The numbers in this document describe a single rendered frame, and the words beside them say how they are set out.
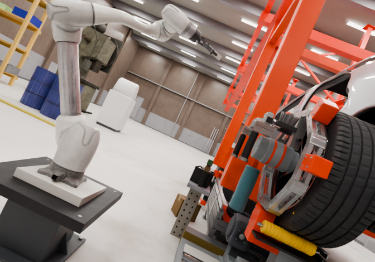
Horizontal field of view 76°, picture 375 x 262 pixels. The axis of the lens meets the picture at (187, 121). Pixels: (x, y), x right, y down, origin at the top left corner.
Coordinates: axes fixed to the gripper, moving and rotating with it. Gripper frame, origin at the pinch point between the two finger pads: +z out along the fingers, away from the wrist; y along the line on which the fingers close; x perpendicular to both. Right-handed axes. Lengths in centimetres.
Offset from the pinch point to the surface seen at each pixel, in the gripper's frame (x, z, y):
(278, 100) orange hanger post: -5, 60, 4
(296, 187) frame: 17, 35, -82
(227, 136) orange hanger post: 81, 153, 152
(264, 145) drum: 17, 32, -54
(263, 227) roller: 42, 44, -80
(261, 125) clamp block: 9, 18, -59
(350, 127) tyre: -15, 42, -70
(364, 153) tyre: -11, 44, -82
